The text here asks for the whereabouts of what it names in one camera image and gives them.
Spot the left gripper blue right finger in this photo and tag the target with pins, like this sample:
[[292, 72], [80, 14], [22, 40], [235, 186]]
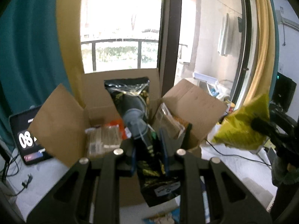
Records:
[[165, 153]]

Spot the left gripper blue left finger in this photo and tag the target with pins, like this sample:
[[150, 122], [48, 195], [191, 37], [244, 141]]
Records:
[[133, 162]]

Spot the black gold snack pouch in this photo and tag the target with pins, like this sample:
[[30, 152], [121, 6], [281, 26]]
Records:
[[144, 139]]

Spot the clear cracker pack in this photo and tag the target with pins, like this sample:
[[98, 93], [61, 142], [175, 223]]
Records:
[[102, 140], [164, 119]]

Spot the yellow-green chip bag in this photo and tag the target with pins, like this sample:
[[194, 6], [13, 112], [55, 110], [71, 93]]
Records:
[[236, 130]]

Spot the orange chip bag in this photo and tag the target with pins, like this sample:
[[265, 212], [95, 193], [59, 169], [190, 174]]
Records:
[[123, 130]]

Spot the blue yellow snack bag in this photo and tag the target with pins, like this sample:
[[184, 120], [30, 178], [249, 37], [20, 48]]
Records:
[[171, 217]]

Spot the yellow teal right curtain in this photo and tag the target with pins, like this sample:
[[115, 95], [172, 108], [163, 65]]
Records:
[[268, 52]]

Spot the tablet showing clock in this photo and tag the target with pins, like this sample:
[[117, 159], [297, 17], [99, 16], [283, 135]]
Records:
[[30, 149]]

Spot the teal yellow left curtain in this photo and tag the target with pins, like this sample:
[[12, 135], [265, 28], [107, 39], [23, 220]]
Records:
[[40, 49]]

